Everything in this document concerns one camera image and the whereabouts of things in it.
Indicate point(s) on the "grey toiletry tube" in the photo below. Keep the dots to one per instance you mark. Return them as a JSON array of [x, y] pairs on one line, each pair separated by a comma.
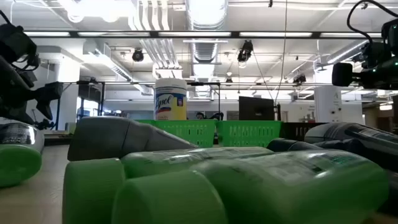
[[109, 137], [357, 137]]

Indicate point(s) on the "small green bottle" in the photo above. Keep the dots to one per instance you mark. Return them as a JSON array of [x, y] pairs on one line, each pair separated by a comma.
[[18, 161], [280, 193], [93, 189]]

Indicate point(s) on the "dark blue toiletry tube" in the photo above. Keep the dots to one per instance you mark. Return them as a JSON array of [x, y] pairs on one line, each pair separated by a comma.
[[289, 145]]

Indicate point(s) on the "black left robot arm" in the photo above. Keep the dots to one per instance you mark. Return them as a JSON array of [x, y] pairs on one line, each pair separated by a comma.
[[14, 77]]

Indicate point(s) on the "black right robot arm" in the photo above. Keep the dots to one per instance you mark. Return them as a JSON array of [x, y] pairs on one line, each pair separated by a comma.
[[385, 71]]

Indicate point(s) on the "background black robot arm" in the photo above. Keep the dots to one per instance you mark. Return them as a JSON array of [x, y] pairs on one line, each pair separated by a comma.
[[43, 125]]

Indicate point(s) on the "white pillar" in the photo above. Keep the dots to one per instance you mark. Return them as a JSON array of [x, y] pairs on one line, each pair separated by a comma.
[[328, 104]]

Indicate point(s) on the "black monitor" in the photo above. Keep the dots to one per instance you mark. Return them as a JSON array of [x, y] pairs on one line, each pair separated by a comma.
[[256, 109]]

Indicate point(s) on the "yellow white wipes canister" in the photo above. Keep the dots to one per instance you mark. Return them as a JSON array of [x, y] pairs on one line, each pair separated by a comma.
[[171, 102]]

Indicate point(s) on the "black ceiling camera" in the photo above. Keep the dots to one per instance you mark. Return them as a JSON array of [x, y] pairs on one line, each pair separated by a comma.
[[137, 55], [300, 79], [245, 51]]

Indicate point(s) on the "black overhead frame beam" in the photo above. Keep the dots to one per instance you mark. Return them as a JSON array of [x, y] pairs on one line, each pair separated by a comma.
[[233, 35]]

